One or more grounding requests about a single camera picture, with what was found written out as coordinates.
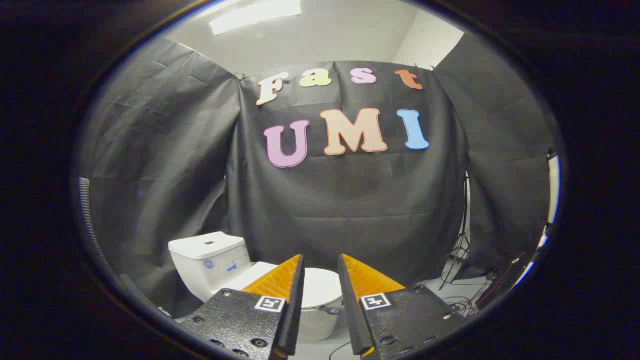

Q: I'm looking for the tangle of floor cables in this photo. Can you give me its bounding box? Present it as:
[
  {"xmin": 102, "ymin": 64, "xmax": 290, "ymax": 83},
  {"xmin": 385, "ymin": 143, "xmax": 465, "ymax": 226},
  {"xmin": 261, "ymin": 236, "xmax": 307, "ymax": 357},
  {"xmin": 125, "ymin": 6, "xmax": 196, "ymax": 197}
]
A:
[{"xmin": 442, "ymin": 251, "xmax": 527, "ymax": 319}]

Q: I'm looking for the white toilet lid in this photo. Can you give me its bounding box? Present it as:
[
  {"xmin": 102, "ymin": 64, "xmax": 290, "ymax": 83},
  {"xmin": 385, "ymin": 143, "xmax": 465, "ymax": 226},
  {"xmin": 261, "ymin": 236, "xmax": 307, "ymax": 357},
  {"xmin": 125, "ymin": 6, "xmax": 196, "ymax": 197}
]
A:
[{"xmin": 220, "ymin": 261, "xmax": 345, "ymax": 310}]

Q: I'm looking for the black tripod stand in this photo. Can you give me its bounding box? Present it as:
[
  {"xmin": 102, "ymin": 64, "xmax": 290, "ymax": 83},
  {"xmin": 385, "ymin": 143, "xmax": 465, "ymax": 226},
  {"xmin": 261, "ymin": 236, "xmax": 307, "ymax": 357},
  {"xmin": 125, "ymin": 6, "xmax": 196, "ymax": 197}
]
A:
[{"xmin": 439, "ymin": 172, "xmax": 473, "ymax": 292}]

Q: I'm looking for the black backdrop cloth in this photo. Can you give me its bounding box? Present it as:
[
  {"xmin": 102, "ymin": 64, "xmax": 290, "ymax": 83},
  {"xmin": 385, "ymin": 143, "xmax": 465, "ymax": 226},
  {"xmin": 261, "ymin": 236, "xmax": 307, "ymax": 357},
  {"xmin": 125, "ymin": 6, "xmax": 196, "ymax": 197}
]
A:
[{"xmin": 80, "ymin": 32, "xmax": 561, "ymax": 321}]

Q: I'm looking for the thin black floor cable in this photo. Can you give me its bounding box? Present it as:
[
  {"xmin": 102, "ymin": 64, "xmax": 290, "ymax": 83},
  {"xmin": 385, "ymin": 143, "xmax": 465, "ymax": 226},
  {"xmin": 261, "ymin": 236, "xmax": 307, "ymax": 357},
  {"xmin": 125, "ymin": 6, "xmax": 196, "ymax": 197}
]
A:
[{"xmin": 327, "ymin": 341, "xmax": 354, "ymax": 360}]

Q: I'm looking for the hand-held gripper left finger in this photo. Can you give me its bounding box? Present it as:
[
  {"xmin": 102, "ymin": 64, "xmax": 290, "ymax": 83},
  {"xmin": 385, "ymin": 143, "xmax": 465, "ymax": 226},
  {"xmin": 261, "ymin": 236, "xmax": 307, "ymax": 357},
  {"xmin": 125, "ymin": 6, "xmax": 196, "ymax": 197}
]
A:
[{"xmin": 179, "ymin": 254, "xmax": 307, "ymax": 360}]

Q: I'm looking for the white toilet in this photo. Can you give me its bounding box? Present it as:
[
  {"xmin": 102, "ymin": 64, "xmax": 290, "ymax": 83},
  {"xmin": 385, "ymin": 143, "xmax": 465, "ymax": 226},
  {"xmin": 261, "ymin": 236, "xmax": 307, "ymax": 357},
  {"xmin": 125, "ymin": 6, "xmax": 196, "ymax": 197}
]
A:
[{"xmin": 168, "ymin": 231, "xmax": 346, "ymax": 344}]

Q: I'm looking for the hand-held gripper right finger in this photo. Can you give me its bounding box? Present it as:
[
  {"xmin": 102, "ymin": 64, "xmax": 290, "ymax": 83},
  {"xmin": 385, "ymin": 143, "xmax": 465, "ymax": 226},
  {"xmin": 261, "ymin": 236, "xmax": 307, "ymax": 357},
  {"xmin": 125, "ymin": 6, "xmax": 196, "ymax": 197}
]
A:
[{"xmin": 337, "ymin": 253, "xmax": 470, "ymax": 360}]

